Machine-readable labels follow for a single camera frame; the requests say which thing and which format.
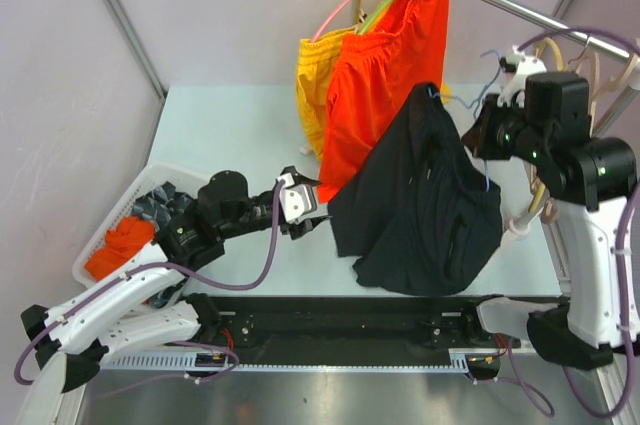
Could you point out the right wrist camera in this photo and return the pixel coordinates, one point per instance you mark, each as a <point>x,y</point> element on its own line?
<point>517,66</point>

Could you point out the orange shorts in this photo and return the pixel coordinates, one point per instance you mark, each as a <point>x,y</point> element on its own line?
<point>403,44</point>

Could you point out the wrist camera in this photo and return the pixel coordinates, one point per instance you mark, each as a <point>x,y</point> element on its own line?
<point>517,66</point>
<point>297,196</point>

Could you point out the metal clothes rack rail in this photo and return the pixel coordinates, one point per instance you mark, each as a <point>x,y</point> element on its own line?
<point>602,41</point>

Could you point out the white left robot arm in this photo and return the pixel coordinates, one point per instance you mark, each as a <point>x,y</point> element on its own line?
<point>98,326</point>

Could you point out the orange cloth in basket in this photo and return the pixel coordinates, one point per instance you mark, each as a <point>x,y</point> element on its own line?
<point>121,244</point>

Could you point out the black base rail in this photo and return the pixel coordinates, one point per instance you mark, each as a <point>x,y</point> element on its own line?
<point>352,334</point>

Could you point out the dark navy shorts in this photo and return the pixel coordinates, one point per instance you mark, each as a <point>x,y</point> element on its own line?
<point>418,218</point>

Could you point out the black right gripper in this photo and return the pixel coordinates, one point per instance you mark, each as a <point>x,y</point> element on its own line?
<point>478,138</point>

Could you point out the beige wooden hanger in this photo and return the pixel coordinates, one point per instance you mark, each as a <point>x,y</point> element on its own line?
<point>541,204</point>

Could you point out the yellow shorts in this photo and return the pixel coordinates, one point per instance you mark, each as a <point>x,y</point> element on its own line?
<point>314,71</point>

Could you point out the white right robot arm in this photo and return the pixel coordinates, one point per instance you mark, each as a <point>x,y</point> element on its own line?
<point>591,181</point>

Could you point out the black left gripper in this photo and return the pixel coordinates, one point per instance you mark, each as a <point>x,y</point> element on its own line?
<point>297,229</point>

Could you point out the white plastic basket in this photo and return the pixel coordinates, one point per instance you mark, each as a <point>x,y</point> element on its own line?
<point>152,176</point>

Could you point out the patterned dark clothes in basket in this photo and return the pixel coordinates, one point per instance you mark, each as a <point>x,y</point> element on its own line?
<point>159,207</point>

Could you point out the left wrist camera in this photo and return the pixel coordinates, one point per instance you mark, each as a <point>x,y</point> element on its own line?
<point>297,196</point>

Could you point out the blue wire hanger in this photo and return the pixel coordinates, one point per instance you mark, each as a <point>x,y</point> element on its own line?
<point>475,105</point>

